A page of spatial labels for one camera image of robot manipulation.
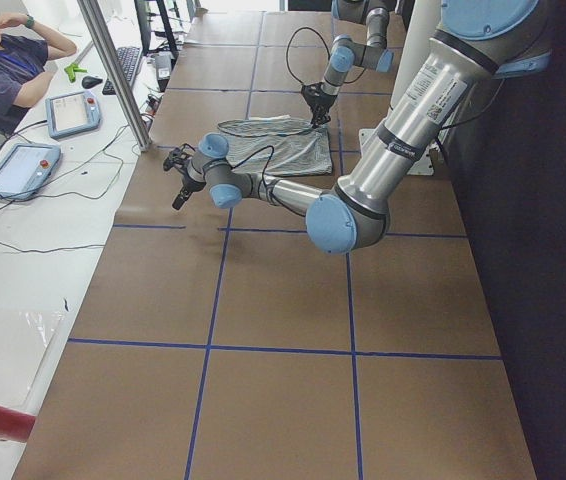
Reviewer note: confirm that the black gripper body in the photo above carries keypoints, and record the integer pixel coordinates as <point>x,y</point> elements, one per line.
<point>321,101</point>
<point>186,185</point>

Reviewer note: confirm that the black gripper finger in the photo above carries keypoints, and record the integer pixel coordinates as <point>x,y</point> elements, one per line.
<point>323,118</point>
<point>313,120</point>
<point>181,198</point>

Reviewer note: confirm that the blue white striped polo shirt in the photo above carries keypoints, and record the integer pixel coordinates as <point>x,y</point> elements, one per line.
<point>281,146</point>

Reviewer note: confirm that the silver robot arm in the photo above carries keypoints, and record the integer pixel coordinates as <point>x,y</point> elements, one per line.
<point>345,53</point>
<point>474,41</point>

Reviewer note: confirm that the black keyboard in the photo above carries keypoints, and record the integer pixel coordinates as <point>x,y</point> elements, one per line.
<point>130,58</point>

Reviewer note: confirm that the black computer mouse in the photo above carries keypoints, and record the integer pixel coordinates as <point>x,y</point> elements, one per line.
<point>89,81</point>

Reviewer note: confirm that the upper teach pendant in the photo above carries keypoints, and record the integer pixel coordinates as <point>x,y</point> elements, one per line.
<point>72,113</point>

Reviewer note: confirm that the teach pendant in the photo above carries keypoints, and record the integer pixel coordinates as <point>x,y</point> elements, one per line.
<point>26,168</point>
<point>72,113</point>

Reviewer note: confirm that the green hand tool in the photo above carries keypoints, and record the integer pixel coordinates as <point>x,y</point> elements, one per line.
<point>72,70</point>

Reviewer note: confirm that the brown paper table cover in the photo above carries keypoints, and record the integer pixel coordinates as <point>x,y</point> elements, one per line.
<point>224,345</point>

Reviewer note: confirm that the lower teach pendant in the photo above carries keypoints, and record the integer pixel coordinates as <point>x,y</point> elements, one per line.
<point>26,168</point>

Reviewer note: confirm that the seated person in blue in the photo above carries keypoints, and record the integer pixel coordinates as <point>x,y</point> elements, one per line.
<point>26,46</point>

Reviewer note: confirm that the clear bag of white sheets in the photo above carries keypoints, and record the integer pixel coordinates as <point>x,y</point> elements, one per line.
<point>25,338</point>

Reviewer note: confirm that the aluminium frame post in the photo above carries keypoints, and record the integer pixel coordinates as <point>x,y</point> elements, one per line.
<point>99,32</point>

